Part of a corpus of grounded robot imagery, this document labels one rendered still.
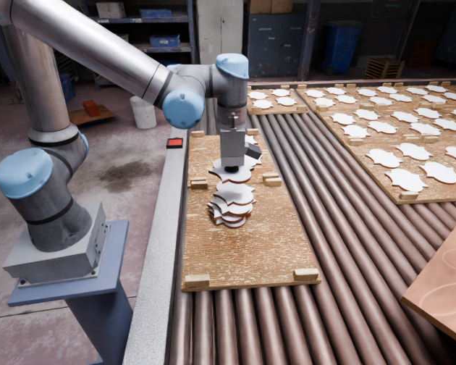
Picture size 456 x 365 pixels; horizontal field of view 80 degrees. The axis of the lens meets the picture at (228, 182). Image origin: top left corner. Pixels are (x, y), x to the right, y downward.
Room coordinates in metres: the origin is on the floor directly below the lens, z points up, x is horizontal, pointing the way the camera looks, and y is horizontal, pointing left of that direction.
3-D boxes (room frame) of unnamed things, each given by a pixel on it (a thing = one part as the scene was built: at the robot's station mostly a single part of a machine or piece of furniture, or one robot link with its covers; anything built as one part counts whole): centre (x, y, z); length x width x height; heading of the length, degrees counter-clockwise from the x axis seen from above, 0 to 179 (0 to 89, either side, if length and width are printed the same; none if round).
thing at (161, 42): (5.47, 1.13, 0.72); 0.50 x 0.38 x 0.16; 92
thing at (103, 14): (5.34, 1.94, 1.20); 0.36 x 0.28 x 0.22; 87
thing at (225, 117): (0.66, -0.01, 1.27); 0.08 x 0.08 x 0.05
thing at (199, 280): (0.39, 0.07, 0.95); 0.06 x 0.02 x 0.03; 94
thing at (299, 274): (0.41, -0.19, 0.95); 0.06 x 0.02 x 0.03; 94
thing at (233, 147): (0.66, -0.03, 1.19); 0.12 x 0.09 x 0.16; 94
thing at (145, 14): (5.40, 1.23, 1.14); 0.50 x 0.38 x 0.11; 108
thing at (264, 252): (0.59, -0.05, 0.93); 0.41 x 0.35 x 0.02; 4
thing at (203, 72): (0.65, 0.09, 1.34); 0.11 x 0.11 x 0.08; 2
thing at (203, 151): (1.01, -0.01, 0.93); 0.41 x 0.35 x 0.02; 5
